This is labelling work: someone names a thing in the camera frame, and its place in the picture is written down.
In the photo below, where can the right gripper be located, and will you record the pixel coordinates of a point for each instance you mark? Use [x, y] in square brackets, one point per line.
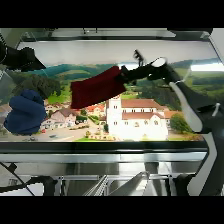
[135, 74]

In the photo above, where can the red garment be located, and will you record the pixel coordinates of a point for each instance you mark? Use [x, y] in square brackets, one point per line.
[96, 87]

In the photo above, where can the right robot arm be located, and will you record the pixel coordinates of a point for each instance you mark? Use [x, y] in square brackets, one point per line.
[196, 106]

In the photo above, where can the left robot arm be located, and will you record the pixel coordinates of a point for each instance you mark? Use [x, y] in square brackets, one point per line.
[20, 60]

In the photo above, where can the blue garment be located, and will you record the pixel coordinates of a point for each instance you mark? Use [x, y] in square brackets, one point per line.
[26, 111]

